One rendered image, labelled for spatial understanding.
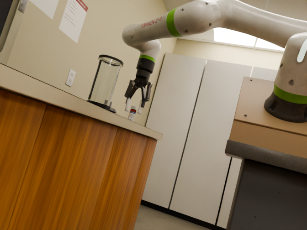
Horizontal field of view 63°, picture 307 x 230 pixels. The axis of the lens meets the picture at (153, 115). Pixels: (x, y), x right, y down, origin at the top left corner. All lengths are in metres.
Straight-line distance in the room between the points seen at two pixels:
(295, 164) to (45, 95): 0.65
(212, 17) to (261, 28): 0.19
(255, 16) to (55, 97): 0.77
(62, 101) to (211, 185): 2.92
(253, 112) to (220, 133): 2.55
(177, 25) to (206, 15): 0.12
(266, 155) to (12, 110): 0.64
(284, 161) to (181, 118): 2.79
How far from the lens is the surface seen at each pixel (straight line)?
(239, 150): 0.76
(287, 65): 0.84
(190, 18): 0.99
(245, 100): 0.95
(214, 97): 3.50
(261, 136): 0.83
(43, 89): 0.61
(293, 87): 0.85
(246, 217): 0.83
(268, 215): 0.83
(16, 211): 0.72
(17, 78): 0.55
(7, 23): 0.97
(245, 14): 1.08
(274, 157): 0.76
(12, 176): 0.66
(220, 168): 3.40
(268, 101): 0.92
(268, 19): 1.05
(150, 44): 1.35
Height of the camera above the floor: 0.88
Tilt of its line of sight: 6 degrees up
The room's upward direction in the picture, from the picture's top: 15 degrees clockwise
